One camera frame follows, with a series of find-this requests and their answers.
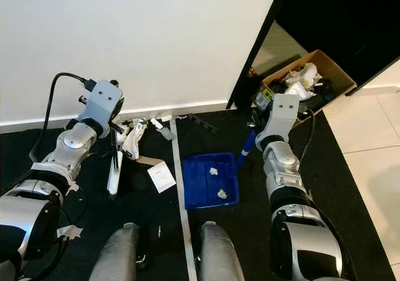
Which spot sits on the tape-wrapped hand broom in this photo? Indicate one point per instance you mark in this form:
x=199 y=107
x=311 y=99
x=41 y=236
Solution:
x=114 y=178

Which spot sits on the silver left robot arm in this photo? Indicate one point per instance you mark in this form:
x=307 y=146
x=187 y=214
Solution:
x=75 y=147

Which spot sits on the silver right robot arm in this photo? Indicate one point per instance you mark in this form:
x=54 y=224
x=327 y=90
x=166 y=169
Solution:
x=281 y=162

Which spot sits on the black floor mat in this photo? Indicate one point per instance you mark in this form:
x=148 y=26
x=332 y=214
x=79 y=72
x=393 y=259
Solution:
x=250 y=231

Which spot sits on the white printed plastic pouch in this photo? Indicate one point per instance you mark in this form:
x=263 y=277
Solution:
x=134 y=140

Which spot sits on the white plastic strip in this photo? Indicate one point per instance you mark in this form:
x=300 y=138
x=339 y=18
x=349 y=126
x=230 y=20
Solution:
x=156 y=123

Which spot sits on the brown cardboard strip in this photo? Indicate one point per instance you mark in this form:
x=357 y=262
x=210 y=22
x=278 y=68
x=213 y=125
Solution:
x=149 y=161

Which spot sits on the clear plastic case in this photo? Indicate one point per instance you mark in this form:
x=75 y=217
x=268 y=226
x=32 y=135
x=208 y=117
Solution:
x=165 y=133

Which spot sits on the white folded paper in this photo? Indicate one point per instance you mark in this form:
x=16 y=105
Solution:
x=166 y=116

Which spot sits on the black toothed plastic strip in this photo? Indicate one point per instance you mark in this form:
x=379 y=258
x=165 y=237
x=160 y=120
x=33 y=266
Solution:
x=201 y=123

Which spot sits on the crumpled white paper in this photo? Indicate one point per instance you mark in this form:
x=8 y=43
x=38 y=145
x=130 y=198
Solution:
x=306 y=75

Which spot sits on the white paper card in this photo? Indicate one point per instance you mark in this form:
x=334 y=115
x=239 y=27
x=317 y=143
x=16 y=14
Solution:
x=161 y=177

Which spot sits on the crumpled white paper scrap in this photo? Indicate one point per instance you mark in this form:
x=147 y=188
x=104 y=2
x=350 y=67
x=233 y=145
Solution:
x=222 y=193
x=214 y=171

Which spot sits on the white baseboard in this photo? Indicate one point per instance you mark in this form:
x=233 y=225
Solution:
x=37 y=122

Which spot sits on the cardboard box with rubbish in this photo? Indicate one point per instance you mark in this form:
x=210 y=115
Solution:
x=331 y=69

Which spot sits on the grey left robot leg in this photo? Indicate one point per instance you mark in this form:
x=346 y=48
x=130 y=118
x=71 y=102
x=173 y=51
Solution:
x=115 y=256

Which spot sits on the grey robot leg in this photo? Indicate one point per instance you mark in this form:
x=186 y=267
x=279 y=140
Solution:
x=219 y=256
x=115 y=256

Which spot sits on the black door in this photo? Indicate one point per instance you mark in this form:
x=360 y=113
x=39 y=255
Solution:
x=350 y=19

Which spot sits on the grey tape strip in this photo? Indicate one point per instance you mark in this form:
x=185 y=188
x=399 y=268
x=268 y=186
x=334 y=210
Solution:
x=187 y=243

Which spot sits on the grey right robot leg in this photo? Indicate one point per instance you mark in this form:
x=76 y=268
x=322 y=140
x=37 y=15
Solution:
x=219 y=256

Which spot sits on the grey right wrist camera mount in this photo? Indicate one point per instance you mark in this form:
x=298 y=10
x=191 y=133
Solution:
x=284 y=112

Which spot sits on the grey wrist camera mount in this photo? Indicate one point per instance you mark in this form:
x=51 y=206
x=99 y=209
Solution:
x=284 y=112
x=103 y=103

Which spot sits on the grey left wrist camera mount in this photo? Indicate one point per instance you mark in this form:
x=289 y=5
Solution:
x=103 y=103

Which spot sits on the black door frame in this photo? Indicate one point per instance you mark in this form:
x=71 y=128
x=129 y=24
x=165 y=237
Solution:
x=259 y=44

